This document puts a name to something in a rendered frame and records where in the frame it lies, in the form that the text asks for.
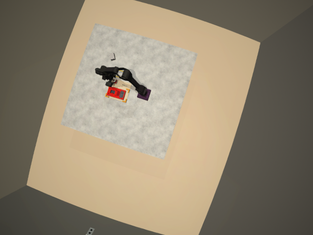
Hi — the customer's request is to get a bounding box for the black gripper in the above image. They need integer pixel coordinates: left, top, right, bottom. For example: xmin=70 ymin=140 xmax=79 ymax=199
xmin=105 ymin=73 xmax=116 ymax=87

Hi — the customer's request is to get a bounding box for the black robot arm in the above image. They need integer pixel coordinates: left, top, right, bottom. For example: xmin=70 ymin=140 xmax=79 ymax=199
xmin=95 ymin=66 xmax=147 ymax=96

